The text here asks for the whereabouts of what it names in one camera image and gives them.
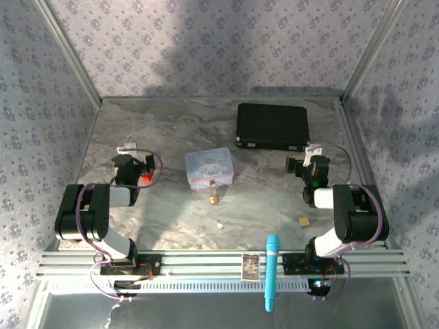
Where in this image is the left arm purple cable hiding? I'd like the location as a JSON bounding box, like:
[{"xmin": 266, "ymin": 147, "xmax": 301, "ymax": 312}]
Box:
[{"xmin": 75, "ymin": 148, "xmax": 164, "ymax": 303}]

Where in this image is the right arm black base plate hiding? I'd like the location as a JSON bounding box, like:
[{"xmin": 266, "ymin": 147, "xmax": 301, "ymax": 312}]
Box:
[{"xmin": 282, "ymin": 252, "xmax": 345, "ymax": 276}]

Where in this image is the black hard case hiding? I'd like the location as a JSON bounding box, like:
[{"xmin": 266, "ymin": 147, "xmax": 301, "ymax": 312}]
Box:
[{"xmin": 235, "ymin": 102, "xmax": 311, "ymax": 152}]

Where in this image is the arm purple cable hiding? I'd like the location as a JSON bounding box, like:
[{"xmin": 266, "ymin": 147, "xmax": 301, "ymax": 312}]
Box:
[
  {"xmin": 310, "ymin": 144, "xmax": 387, "ymax": 303},
  {"xmin": 75, "ymin": 148, "xmax": 164, "ymax": 303}
]

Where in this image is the colourful picture card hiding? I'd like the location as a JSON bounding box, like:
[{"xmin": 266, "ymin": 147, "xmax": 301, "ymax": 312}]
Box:
[{"xmin": 240, "ymin": 253, "xmax": 260, "ymax": 282}]

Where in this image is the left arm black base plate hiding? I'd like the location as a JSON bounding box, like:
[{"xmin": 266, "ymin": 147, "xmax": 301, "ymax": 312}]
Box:
[{"xmin": 99, "ymin": 254, "xmax": 163, "ymax": 277}]

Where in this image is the aluminium frame post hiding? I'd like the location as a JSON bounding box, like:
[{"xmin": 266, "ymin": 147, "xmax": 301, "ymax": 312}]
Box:
[
  {"xmin": 34, "ymin": 0, "xmax": 104, "ymax": 106},
  {"xmin": 340, "ymin": 0, "xmax": 410, "ymax": 104}
]

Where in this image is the white slotted cable duct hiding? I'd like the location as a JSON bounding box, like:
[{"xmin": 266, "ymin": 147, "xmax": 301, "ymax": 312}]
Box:
[{"xmin": 45, "ymin": 278, "xmax": 310, "ymax": 295}]

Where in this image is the pastel cartoon tin box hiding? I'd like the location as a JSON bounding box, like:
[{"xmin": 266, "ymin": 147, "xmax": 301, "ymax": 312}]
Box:
[{"xmin": 184, "ymin": 147, "xmax": 235, "ymax": 191}]

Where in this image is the aluminium mounting rail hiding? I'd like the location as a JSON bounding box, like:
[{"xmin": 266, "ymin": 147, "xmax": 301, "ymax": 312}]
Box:
[{"xmin": 36, "ymin": 249, "xmax": 412, "ymax": 279}]

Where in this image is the brass padlock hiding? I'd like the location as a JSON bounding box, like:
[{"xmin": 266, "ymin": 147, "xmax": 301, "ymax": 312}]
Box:
[{"xmin": 209, "ymin": 180, "xmax": 222, "ymax": 206}]

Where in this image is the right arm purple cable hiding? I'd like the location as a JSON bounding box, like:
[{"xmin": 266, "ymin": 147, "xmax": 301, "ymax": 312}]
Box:
[{"xmin": 310, "ymin": 144, "xmax": 387, "ymax": 303}]

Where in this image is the black controller board with light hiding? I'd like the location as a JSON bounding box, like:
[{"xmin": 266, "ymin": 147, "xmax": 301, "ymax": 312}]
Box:
[{"xmin": 307, "ymin": 278, "xmax": 333, "ymax": 297}]

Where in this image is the aluminium side rail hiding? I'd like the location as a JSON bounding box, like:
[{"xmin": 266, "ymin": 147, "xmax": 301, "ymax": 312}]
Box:
[{"xmin": 337, "ymin": 101, "xmax": 390, "ymax": 250}]

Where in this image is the blue toy microphone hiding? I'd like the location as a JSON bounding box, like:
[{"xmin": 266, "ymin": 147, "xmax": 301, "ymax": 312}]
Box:
[{"xmin": 263, "ymin": 234, "xmax": 281, "ymax": 313}]

